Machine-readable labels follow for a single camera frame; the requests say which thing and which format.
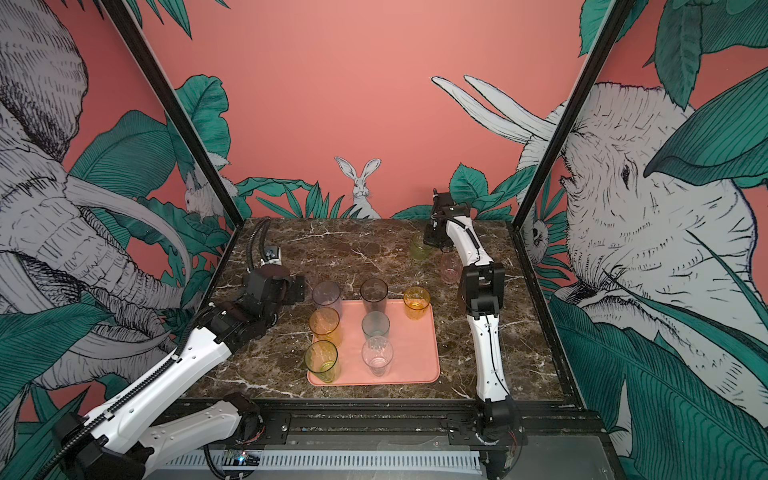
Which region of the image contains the short yellow glass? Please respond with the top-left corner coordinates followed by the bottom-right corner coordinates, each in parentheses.
top-left (403, 286), bottom-right (431, 320)

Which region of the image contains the pink clear glass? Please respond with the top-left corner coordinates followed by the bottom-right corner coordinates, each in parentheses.
top-left (439, 252), bottom-right (464, 285)

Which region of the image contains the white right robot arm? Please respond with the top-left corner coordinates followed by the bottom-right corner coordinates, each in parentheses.
top-left (424, 190), bottom-right (524, 445)

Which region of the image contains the tall yellow glass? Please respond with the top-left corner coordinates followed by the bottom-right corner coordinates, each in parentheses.
top-left (308, 307), bottom-right (343, 347)

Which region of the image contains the white perforated strip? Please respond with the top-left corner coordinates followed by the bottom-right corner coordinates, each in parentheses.
top-left (173, 449), bottom-right (483, 474)

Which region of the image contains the green glass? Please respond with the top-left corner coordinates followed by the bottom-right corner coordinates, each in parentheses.
top-left (304, 340), bottom-right (340, 384)
top-left (409, 232), bottom-right (432, 262)

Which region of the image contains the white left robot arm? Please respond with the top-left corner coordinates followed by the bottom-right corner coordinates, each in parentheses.
top-left (35, 218), bottom-right (305, 479)

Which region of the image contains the clear colourless glass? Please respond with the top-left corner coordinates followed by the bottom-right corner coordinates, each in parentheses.
top-left (361, 336), bottom-right (394, 377)

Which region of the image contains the pink tray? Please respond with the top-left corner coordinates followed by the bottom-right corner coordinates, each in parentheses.
top-left (302, 299), bottom-right (440, 387)

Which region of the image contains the clear blue tall glass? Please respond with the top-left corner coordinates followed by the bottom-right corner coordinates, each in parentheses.
top-left (312, 280), bottom-right (343, 316)

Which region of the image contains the dark smoky glass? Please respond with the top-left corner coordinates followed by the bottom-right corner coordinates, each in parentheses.
top-left (359, 278), bottom-right (389, 313)

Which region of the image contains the black left corner post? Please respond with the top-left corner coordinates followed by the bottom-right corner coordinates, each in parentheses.
top-left (98, 0), bottom-right (245, 229)

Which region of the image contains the frosted teal glass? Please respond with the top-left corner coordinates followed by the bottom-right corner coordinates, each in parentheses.
top-left (361, 311), bottom-right (391, 339)

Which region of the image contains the black corner post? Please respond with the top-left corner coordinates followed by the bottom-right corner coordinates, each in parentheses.
top-left (511, 0), bottom-right (637, 229)
top-left (98, 0), bottom-right (245, 229)

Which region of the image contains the black right corner post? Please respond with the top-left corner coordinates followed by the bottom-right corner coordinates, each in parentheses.
top-left (511, 0), bottom-right (637, 229)

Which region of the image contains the black front rail base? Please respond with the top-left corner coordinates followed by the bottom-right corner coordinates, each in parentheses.
top-left (104, 398), bottom-right (625, 480)

